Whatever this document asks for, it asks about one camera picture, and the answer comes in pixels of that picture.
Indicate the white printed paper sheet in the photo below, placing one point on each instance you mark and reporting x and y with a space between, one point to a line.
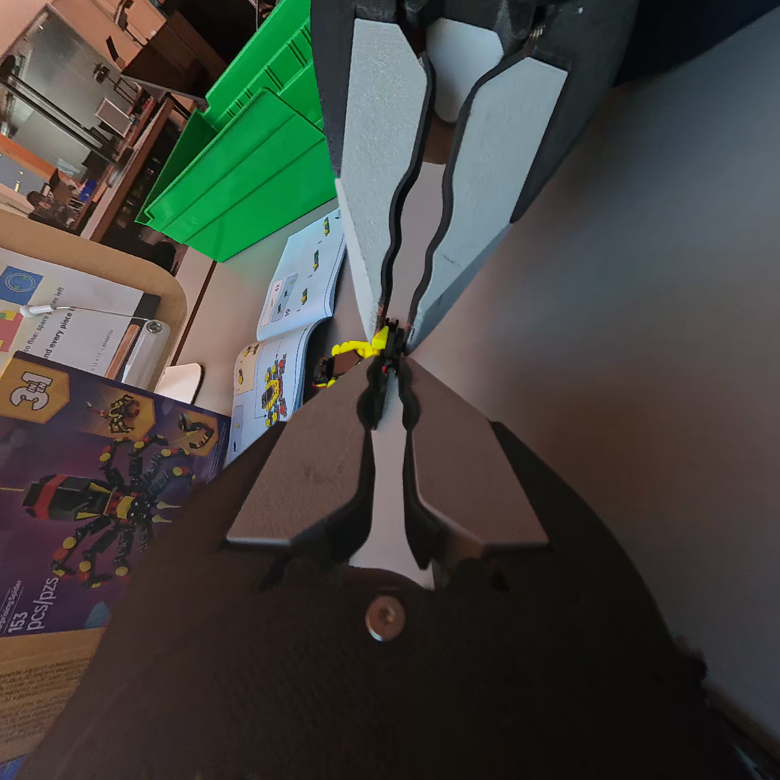
91 292

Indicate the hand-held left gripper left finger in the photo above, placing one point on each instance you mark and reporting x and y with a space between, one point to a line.
304 475

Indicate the small white flat stand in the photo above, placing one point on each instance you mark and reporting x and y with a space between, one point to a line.
180 382

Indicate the black and yellow lego piece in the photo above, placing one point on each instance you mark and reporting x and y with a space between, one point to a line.
382 341

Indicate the purple lego box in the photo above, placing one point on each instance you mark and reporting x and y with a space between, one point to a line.
91 487

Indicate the silver metal clip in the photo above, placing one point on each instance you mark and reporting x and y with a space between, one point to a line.
146 353

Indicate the white framed panel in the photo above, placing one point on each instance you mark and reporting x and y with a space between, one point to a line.
114 117

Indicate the black yellow lego build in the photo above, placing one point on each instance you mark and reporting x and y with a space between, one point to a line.
326 373

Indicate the lego instruction booklet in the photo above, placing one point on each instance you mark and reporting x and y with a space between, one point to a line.
304 274

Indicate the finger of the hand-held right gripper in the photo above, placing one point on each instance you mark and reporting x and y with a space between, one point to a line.
506 140
381 122

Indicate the rounded wooden tray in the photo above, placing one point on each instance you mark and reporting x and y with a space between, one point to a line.
152 277

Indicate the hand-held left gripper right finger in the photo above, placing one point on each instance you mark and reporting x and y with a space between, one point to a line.
475 481

